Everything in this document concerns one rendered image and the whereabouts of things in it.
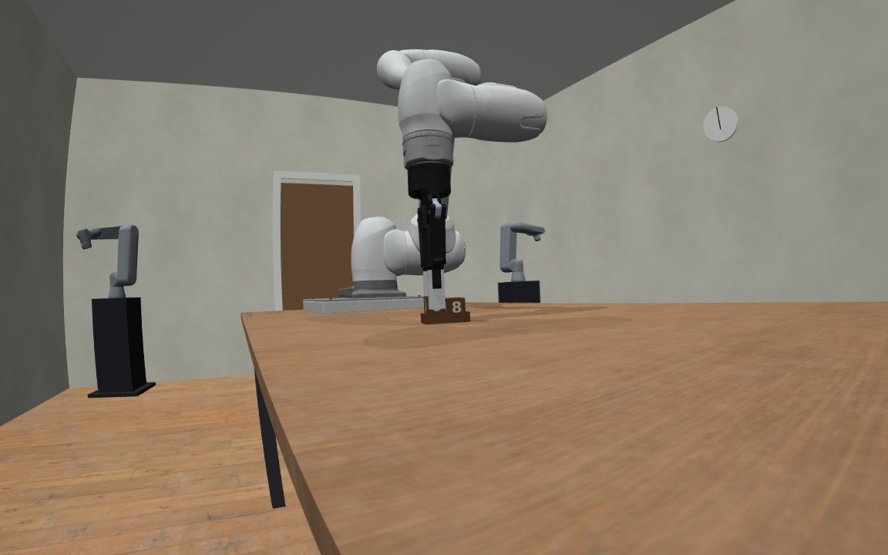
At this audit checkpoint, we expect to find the brown calendar cube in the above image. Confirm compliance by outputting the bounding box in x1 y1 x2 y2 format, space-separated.
424 296 446 315
446 298 466 313

